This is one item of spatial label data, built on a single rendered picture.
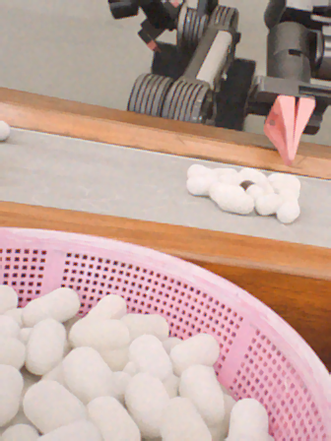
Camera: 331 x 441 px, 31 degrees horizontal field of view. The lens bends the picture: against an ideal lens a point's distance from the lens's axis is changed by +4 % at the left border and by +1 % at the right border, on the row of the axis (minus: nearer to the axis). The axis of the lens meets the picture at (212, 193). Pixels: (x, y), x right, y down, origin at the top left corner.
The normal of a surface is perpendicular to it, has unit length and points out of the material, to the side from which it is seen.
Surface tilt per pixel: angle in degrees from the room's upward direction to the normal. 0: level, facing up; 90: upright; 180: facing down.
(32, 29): 90
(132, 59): 90
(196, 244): 0
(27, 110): 45
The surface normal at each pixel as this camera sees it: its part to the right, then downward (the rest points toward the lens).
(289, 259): 0.19, -0.94
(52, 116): 0.20, -0.44
